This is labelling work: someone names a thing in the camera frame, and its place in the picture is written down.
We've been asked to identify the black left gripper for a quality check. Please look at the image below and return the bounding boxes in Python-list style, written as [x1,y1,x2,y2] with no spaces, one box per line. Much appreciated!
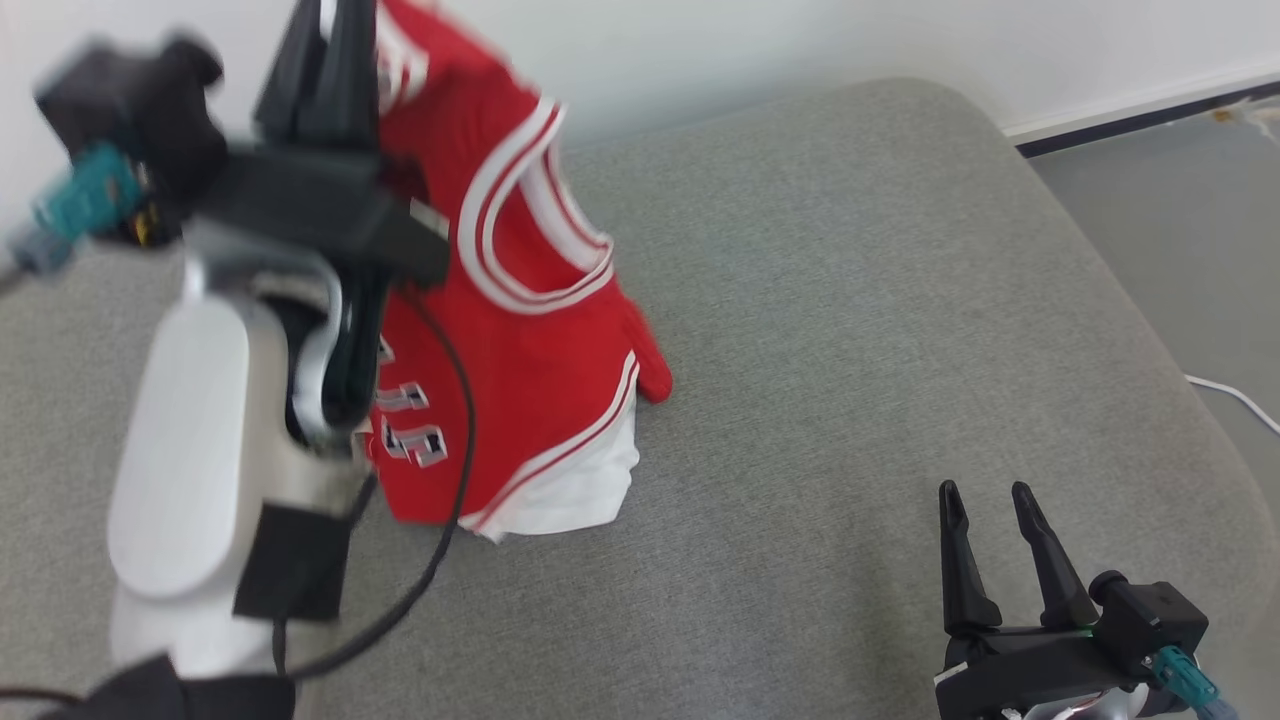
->
[190,0,451,291]

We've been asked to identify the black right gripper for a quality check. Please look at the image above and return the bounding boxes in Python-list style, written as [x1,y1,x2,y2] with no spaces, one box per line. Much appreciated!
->
[933,480,1151,720]

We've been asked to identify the red basketball jersey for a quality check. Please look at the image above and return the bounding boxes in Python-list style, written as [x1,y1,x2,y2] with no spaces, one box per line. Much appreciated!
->
[365,0,673,544]

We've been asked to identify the grey fabric sofa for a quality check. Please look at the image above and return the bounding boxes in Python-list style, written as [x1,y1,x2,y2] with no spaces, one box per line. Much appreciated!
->
[0,78,1280,720]

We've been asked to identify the white and dark baseboard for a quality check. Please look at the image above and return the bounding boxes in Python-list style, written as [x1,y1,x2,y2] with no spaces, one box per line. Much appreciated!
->
[1003,62,1280,159]

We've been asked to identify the white floor cable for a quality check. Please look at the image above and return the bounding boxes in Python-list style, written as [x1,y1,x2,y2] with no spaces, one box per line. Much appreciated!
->
[1185,373,1280,438]

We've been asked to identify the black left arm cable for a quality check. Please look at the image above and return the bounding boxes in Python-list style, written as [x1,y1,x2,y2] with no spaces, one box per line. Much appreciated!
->
[275,285,476,681]

